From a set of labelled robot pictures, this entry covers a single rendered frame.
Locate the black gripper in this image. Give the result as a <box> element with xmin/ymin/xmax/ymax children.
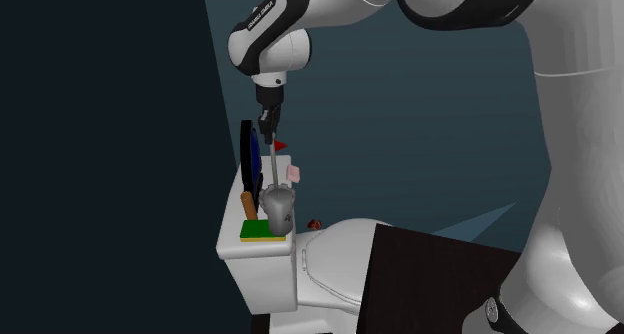
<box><xmin>255</xmin><ymin>82</ymin><xmax>285</xmax><ymax>147</ymax></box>

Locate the red flag on grey pole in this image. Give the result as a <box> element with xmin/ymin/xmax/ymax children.
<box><xmin>268</xmin><ymin>138</ymin><xmax>289</xmax><ymax>189</ymax></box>

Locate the grey foot-shaped figure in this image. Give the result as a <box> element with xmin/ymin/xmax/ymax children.
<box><xmin>257</xmin><ymin>185</ymin><xmax>298</xmax><ymax>238</ymax></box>

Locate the green and yellow sponge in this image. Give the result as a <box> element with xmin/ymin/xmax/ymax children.
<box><xmin>239</xmin><ymin>219</ymin><xmax>288</xmax><ymax>244</ymax></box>

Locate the white toilet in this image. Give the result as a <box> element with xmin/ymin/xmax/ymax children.
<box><xmin>215</xmin><ymin>154</ymin><xmax>394</xmax><ymax>334</ymax></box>

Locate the dark robot stand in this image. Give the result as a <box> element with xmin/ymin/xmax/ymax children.
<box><xmin>355</xmin><ymin>223</ymin><xmax>524</xmax><ymax>334</ymax></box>

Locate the black pan with brown handle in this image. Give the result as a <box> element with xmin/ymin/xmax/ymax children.
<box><xmin>239</xmin><ymin>119</ymin><xmax>265</xmax><ymax>222</ymax></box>

